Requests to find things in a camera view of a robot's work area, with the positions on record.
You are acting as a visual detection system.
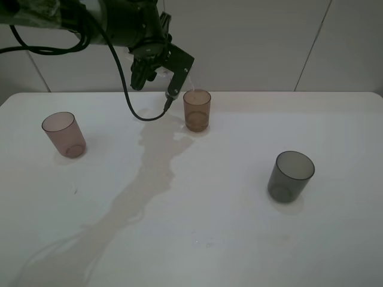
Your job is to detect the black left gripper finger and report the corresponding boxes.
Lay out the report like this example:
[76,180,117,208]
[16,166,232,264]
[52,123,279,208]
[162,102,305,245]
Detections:
[130,59,157,91]

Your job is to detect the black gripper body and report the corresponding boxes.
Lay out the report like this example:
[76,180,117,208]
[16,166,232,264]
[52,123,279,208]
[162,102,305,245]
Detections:
[127,11,172,71]

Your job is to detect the clear plastic water bottle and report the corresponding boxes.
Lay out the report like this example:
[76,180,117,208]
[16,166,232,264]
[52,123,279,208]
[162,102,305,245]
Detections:
[126,49,173,81]

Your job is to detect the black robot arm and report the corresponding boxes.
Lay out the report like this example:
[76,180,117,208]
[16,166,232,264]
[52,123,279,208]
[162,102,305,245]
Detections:
[1,1,171,90]

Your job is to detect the orange translucent plastic cup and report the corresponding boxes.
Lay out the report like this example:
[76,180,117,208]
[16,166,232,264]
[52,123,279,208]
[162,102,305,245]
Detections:
[183,90,211,132]

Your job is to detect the pink translucent plastic cup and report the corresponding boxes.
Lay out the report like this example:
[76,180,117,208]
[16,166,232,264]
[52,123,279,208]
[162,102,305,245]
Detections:
[41,112,86,158]

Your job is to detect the grey translucent plastic cup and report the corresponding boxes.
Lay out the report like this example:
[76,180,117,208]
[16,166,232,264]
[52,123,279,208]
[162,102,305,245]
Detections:
[267,151,315,204]

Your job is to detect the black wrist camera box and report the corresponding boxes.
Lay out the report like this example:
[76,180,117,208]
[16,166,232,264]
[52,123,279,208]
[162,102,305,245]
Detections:
[162,44,194,99]

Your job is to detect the black camera cable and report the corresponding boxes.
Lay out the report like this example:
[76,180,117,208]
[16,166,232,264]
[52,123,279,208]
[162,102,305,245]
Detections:
[0,8,174,122]

